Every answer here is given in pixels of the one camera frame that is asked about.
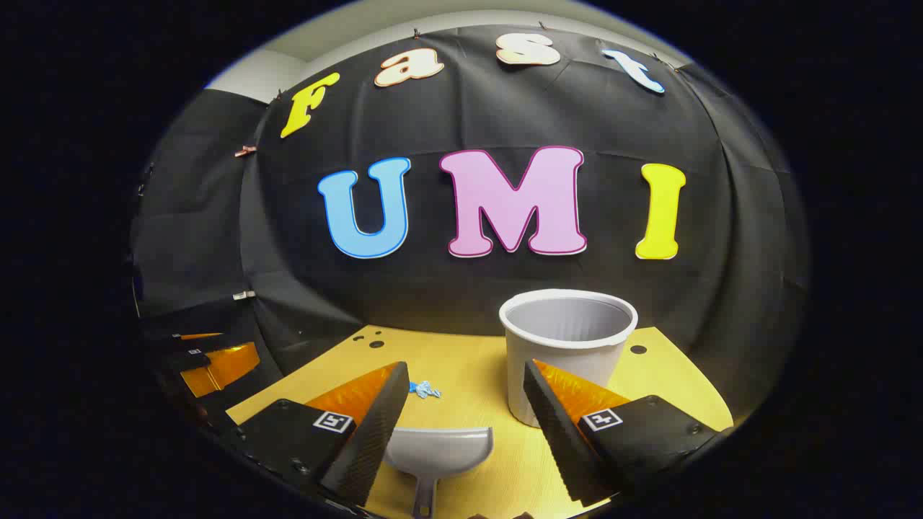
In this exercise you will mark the black backdrop cloth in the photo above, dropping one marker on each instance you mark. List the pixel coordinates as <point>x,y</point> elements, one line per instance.
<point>433,288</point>

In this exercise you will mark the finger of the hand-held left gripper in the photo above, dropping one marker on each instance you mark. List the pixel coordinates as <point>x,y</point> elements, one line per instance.
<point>198,336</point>
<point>223,367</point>

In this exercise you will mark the copper metal clip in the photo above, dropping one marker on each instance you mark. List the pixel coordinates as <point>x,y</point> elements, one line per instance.
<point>245,151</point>

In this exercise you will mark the wooden desktop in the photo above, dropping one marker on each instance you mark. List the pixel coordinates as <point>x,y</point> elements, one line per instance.
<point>469,375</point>

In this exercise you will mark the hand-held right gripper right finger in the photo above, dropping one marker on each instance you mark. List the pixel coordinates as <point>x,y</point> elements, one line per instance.
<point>559,432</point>

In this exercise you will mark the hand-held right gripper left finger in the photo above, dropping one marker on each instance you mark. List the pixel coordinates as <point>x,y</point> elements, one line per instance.
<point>375,432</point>

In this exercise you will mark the silver metal clip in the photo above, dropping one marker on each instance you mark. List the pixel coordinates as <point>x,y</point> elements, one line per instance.
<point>244,294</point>

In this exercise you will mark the grey plastic dustpan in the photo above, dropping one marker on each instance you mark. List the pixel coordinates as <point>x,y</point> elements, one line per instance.
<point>440,450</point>

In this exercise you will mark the light blue paper trash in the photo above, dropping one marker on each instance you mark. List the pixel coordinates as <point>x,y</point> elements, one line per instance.
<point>430,391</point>

